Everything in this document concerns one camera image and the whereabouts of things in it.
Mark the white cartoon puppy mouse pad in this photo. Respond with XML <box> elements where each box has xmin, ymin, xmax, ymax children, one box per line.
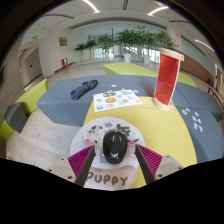
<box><xmin>69</xmin><ymin>116</ymin><xmax>146</xmax><ymax>191</ymax></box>

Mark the dark grey seat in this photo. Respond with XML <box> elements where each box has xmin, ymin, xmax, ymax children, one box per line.
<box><xmin>3</xmin><ymin>101</ymin><xmax>28</xmax><ymax>134</ymax></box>

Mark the lime green sofa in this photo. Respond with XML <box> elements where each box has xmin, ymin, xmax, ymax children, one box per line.
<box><xmin>0</xmin><ymin>78</ymin><xmax>49</xmax><ymax>141</ymax></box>

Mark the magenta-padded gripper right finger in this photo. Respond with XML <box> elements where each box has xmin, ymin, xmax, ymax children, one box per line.
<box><xmin>134</xmin><ymin>143</ymin><xmax>185</xmax><ymax>185</ymax></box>

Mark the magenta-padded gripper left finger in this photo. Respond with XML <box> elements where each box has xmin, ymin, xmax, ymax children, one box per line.
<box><xmin>47</xmin><ymin>144</ymin><xmax>97</xmax><ymax>188</ymax></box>

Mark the group of strip ceiling lights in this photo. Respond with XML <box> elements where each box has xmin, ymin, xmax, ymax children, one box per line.
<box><xmin>82</xmin><ymin>0</ymin><xmax>214</xmax><ymax>53</ymax></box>

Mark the short lime green bench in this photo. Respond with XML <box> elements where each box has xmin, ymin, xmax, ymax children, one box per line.
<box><xmin>178</xmin><ymin>71</ymin><xmax>198</xmax><ymax>88</ymax></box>

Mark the grey door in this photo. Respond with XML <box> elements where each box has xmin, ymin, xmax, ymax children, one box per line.
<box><xmin>24</xmin><ymin>48</ymin><xmax>44</xmax><ymax>89</ymax></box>

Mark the long grey bench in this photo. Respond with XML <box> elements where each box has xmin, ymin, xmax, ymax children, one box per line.
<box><xmin>36</xmin><ymin>74</ymin><xmax>159</xmax><ymax>128</ymax></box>

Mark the red fire equipment box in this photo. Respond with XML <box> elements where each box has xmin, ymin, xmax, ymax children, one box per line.
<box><xmin>60</xmin><ymin>58</ymin><xmax>69</xmax><ymax>70</ymax></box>

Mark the wooden framed chair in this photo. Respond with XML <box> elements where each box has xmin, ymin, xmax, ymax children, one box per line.
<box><xmin>207</xmin><ymin>78</ymin><xmax>224</xmax><ymax>111</ymax></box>

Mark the black computer mouse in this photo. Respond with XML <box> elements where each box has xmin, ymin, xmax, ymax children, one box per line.
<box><xmin>102</xmin><ymin>130</ymin><xmax>129</xmax><ymax>165</ymax></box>

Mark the long lime green bench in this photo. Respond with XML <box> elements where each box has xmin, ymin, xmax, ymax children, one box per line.
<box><xmin>102</xmin><ymin>62</ymin><xmax>161</xmax><ymax>78</ymax></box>

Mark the white sticker sheet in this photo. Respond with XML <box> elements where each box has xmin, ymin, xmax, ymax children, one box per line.
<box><xmin>92</xmin><ymin>89</ymin><xmax>144</xmax><ymax>113</ymax></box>

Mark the red tower with wooden ends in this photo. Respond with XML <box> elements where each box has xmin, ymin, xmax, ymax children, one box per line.
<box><xmin>153</xmin><ymin>47</ymin><xmax>185</xmax><ymax>112</ymax></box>

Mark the group of potted green plants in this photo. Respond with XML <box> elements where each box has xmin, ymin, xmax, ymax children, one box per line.
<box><xmin>73</xmin><ymin>25</ymin><xmax>176</xmax><ymax>65</ymax></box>

